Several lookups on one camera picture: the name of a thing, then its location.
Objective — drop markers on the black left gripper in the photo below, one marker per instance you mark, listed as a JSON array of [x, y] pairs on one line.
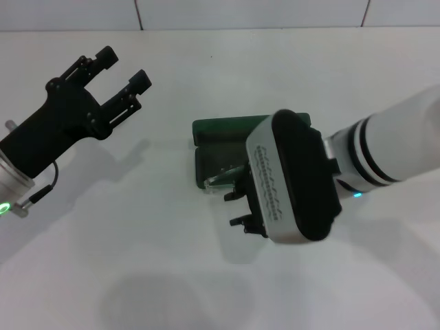
[[51, 127]]

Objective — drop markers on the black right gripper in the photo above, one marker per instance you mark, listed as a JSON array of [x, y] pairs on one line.
[[250, 192]]

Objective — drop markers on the clear plastic glasses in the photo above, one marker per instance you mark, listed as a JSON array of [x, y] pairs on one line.
[[220, 180]]

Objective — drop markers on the green glasses case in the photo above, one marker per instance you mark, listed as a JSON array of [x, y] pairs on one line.
[[220, 137]]

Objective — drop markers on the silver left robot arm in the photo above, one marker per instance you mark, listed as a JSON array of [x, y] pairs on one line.
[[13, 185]]

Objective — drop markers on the silver left gripper connector stub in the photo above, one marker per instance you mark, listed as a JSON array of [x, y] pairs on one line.
[[11, 124]]

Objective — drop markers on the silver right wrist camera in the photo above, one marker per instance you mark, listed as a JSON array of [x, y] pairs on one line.
[[295, 178]]

